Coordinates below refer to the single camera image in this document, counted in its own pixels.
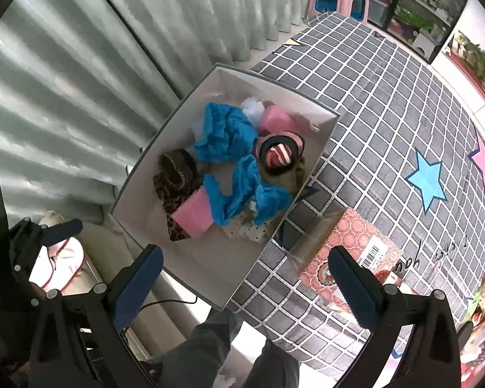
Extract pink box with red label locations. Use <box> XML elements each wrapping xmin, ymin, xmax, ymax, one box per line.
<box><xmin>281</xmin><ymin>207</ymin><xmax>403</xmax><ymax>316</ymax></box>

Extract white polka dot scrunchie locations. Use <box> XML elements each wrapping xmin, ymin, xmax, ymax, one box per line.
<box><xmin>222</xmin><ymin>210</ymin><xmax>273</xmax><ymax>244</ymax></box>

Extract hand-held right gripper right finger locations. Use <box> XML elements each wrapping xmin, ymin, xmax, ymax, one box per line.
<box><xmin>327</xmin><ymin>244</ymin><xmax>463</xmax><ymax>388</ymax></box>

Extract pink towel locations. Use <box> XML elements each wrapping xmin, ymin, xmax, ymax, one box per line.
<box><xmin>172</xmin><ymin>189</ymin><xmax>216</xmax><ymax>238</ymax></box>
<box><xmin>260</xmin><ymin>105</ymin><xmax>297</xmax><ymax>136</ymax></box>

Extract grey storage box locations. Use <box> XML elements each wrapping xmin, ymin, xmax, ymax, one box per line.
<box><xmin>108</xmin><ymin>64</ymin><xmax>341</xmax><ymax>312</ymax></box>

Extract potted green plants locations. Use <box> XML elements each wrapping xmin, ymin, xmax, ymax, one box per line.
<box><xmin>448</xmin><ymin>32</ymin><xmax>485</xmax><ymax>90</ymax></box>

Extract grey checked star blanket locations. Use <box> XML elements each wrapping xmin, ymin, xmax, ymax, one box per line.
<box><xmin>226</xmin><ymin>11</ymin><xmax>485</xmax><ymax>376</ymax></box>

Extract light blue fluffy cloth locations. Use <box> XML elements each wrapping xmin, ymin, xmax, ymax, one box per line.
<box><xmin>192</xmin><ymin>97</ymin><xmax>265</xmax><ymax>138</ymax></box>

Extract black framed window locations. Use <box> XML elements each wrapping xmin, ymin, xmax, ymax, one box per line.
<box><xmin>368</xmin><ymin>0</ymin><xmax>471</xmax><ymax>63</ymax></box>

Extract pale green curtain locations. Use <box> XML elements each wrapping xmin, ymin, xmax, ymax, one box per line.
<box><xmin>0</xmin><ymin>0</ymin><xmax>320</xmax><ymax>227</ymax></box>

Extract white bag with red trim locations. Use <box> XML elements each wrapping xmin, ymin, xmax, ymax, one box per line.
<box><xmin>28</xmin><ymin>210</ymin><xmax>106</xmax><ymax>296</ymax></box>

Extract leopard print scrunchie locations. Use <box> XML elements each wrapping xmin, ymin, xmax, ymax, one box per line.
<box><xmin>153</xmin><ymin>172</ymin><xmax>205</xmax><ymax>242</ymax></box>

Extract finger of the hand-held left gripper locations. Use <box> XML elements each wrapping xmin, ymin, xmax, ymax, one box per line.
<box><xmin>40</xmin><ymin>218</ymin><xmax>83</xmax><ymax>247</ymax></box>

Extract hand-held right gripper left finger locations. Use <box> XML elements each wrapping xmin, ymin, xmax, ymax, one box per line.
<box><xmin>28</xmin><ymin>243</ymin><xmax>164</xmax><ymax>388</ymax></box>

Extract red white striped sock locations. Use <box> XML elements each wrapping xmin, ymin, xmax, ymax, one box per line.
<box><xmin>264</xmin><ymin>142</ymin><xmax>294</xmax><ymax>167</ymax></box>

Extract black cable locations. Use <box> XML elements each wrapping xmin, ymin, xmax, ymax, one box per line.
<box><xmin>137</xmin><ymin>296</ymin><xmax>199</xmax><ymax>316</ymax></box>

